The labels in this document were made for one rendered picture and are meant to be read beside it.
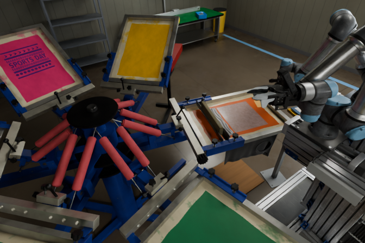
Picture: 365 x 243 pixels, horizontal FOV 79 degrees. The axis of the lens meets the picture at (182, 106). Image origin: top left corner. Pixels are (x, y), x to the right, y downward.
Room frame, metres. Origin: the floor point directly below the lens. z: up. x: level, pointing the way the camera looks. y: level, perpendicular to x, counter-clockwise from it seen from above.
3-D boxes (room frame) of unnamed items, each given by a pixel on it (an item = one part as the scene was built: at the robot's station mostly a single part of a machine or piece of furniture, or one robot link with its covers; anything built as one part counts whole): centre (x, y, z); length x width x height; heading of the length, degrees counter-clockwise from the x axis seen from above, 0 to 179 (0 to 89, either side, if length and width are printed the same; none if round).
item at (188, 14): (5.32, 0.11, 0.42); 2.34 x 0.91 x 0.83; 122
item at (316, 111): (0.78, -0.57, 1.55); 0.11 x 0.08 x 0.11; 8
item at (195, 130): (1.42, -0.44, 0.97); 0.79 x 0.58 x 0.04; 108
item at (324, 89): (0.76, -0.57, 1.65); 0.11 x 0.08 x 0.09; 98
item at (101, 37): (4.42, 2.01, 0.91); 0.96 x 0.40 x 1.82; 122
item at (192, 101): (1.62, -0.12, 0.97); 0.30 x 0.05 x 0.07; 108
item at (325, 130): (0.93, -0.82, 1.31); 0.15 x 0.15 x 0.10
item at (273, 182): (1.48, -1.01, 0.48); 0.22 x 0.22 x 0.96; 18
